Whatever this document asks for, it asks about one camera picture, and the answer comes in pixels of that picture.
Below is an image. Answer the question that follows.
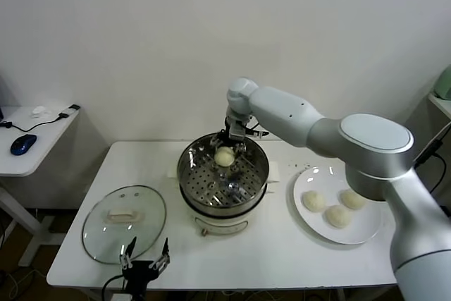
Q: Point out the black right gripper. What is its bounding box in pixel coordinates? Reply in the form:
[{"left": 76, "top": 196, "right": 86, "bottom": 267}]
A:
[{"left": 209, "top": 116, "right": 248, "bottom": 156}]

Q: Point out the white steamed baozi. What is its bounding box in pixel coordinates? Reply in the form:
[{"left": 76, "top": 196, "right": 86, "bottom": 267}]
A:
[
  {"left": 324, "top": 204, "right": 352, "bottom": 228},
  {"left": 214, "top": 146, "right": 235, "bottom": 168},
  {"left": 340, "top": 190, "right": 366, "bottom": 209},
  {"left": 302, "top": 190, "right": 325, "bottom": 213}
]

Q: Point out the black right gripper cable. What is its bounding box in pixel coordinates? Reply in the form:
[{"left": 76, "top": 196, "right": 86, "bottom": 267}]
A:
[{"left": 245, "top": 127, "right": 271, "bottom": 139}]

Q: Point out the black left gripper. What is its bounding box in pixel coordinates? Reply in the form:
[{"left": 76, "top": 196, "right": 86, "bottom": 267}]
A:
[{"left": 118, "top": 235, "right": 171, "bottom": 301}]

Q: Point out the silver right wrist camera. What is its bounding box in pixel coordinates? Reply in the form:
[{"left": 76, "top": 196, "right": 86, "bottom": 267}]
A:
[{"left": 228, "top": 119, "right": 248, "bottom": 140}]

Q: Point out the glass pot lid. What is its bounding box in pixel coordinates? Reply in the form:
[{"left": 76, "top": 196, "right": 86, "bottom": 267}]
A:
[{"left": 82, "top": 184, "right": 167, "bottom": 265}]

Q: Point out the cream electric cooker base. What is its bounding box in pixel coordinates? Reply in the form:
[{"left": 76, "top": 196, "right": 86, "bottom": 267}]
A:
[{"left": 166, "top": 158, "right": 281, "bottom": 238}]

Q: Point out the pale green appliance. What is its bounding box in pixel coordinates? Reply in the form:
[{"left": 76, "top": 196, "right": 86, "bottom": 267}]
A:
[{"left": 432, "top": 68, "right": 451, "bottom": 101}]

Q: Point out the blue computer mouse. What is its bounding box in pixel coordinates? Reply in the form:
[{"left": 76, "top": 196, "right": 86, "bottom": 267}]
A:
[{"left": 10, "top": 134, "right": 38, "bottom": 156}]

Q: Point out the white side table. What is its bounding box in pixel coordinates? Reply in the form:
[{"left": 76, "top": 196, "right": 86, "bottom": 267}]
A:
[{"left": 0, "top": 105, "right": 81, "bottom": 269}]

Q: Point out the white round plate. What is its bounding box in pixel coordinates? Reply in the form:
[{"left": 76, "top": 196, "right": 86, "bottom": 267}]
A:
[{"left": 292, "top": 165, "right": 383, "bottom": 245}]

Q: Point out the white desk with appliance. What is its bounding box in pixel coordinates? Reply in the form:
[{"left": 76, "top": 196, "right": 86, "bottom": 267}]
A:
[{"left": 428, "top": 92, "right": 451, "bottom": 121}]

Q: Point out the black cable with adapter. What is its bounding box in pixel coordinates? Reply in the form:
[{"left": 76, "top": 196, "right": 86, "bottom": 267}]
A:
[{"left": 0, "top": 104, "right": 81, "bottom": 133}]

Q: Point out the black hanging power cable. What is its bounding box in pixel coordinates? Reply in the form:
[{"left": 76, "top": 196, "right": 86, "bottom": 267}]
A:
[{"left": 412, "top": 128, "right": 451, "bottom": 217}]

